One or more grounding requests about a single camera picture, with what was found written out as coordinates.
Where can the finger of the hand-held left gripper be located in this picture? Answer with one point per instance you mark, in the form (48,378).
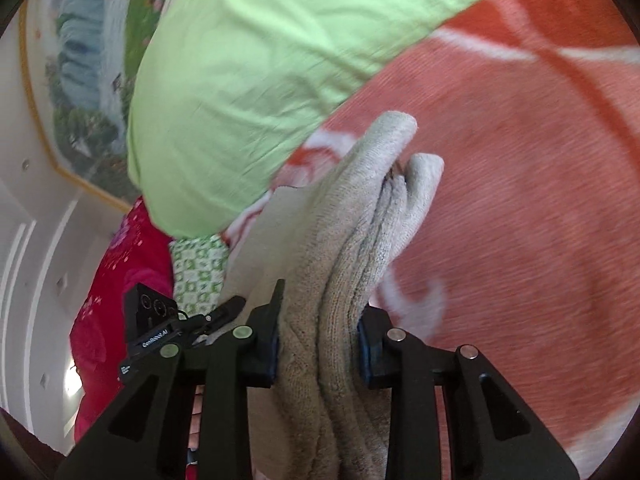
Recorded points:
(225,308)

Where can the beige knit sweater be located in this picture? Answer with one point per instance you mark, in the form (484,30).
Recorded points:
(345,270)

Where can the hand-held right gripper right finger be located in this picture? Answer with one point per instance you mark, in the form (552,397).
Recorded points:
(369,355)

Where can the green checkered small pillow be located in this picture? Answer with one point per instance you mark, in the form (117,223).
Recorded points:
(197,272)

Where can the landscape wall poster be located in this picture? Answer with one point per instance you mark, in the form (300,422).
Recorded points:
(85,75)

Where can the red floral quilt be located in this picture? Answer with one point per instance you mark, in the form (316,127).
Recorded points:
(125,290)

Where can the light green pillow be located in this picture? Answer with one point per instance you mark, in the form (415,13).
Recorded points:
(260,90)

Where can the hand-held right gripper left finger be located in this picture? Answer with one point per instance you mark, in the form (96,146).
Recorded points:
(265,345)

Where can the orange and white blanket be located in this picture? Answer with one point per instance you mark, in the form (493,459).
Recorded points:
(500,185)

